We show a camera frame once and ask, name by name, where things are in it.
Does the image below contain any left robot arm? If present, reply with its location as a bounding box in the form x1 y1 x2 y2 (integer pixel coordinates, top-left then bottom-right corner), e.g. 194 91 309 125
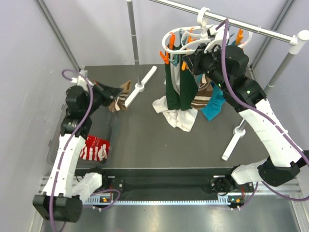
33 82 123 223

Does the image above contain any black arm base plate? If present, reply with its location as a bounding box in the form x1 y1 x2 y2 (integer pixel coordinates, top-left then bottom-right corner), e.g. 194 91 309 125
103 175 238 193

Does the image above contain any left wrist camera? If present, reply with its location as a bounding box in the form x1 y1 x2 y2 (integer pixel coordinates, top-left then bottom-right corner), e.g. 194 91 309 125
71 69 94 90

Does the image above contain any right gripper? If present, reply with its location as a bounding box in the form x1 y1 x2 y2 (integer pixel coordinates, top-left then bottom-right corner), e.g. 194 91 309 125
183 43 228 92

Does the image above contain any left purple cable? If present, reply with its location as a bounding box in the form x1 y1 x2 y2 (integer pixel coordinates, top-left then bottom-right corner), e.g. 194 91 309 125
49 69 121 232

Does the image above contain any blue sock pair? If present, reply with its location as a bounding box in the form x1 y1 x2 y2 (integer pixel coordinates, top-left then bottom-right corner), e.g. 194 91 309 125
201 82 225 121

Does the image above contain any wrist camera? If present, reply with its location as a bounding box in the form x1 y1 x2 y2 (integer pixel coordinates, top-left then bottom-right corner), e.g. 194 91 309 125
71 69 94 90
204 26 230 53

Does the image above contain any clear plastic bin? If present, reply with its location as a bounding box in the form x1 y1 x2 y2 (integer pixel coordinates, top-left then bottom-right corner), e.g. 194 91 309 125
47 105 119 169

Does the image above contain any slotted cable duct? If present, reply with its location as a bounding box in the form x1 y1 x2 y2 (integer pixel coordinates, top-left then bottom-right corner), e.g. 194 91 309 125
85 194 244 205

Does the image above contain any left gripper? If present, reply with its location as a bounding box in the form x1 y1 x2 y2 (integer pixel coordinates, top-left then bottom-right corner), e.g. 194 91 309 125
83 80 124 116

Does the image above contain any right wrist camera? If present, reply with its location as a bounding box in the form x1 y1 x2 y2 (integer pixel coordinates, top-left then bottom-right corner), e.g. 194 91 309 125
204 26 230 53

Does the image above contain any white clip hanger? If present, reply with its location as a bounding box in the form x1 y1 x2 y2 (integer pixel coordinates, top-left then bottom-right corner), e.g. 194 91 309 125
159 7 253 71

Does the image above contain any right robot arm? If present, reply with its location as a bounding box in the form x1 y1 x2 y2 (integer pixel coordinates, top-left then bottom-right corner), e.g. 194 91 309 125
183 44 309 191

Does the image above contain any green white sock pair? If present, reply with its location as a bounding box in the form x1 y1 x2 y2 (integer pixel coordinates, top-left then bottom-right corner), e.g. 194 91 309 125
152 53 197 132

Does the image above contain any metal clothes rack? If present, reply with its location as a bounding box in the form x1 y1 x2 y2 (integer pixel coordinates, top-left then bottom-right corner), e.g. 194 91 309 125
124 0 309 160

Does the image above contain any red white striped sock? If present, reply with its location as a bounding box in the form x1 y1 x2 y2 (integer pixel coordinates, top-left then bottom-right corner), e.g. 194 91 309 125
79 144 110 162

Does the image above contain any brown white striped sock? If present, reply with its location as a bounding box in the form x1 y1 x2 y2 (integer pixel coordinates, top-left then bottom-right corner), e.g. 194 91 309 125
191 74 213 110

